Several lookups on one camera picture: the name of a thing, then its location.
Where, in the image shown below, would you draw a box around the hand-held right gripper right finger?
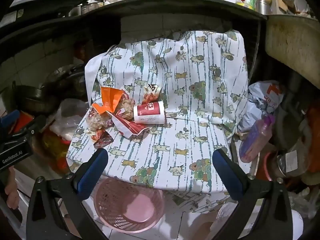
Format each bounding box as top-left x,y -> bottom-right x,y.
212,149 -> 293,240

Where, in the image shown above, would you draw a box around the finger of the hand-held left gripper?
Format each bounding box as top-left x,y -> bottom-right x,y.
19,116 -> 47,140
0,109 -> 20,133

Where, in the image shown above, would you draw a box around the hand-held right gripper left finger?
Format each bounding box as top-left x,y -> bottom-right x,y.
26,148 -> 109,240

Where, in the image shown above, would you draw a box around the small red white packet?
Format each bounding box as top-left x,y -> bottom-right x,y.
91,130 -> 113,149

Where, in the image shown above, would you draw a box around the red white paper wrapper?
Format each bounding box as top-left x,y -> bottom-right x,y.
110,111 -> 149,138

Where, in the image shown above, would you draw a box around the pink plastic basket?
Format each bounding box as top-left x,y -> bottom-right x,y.
93,176 -> 165,233

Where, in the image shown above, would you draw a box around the clear plastic snack bag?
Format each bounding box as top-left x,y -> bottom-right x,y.
86,97 -> 135,132

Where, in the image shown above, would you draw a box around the orange paper bag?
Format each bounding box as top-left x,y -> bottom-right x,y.
91,86 -> 125,114

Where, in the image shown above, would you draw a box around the red white paper cup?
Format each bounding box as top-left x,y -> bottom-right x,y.
133,101 -> 166,125

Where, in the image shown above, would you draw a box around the white red snack packet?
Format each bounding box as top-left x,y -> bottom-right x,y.
142,84 -> 162,104

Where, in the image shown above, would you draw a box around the person's left hand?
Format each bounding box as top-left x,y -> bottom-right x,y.
5,167 -> 20,209

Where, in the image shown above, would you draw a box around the yellow plastic bag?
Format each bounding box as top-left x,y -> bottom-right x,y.
41,130 -> 70,175

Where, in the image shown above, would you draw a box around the red plastic basin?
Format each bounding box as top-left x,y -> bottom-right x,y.
255,152 -> 275,180

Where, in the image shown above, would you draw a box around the purple plastic bottle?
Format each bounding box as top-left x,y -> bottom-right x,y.
239,115 -> 275,163

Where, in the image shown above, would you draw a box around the stacked metal pots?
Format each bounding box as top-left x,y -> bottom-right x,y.
45,65 -> 87,100

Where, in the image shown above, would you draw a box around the glass jar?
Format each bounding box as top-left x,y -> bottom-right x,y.
276,145 -> 308,180

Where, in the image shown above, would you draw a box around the white orange print plastic bag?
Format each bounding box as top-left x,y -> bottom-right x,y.
246,80 -> 285,133

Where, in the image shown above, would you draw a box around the cat print cloth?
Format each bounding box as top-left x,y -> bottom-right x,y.
67,30 -> 250,214

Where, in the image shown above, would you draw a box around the stained counter slab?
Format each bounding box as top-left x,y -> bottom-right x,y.
266,15 -> 320,90

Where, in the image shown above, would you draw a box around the black kitchen counter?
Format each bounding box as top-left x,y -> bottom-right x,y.
0,0 -> 269,63

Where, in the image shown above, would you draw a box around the steel canister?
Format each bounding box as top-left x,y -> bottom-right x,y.
255,0 -> 273,15

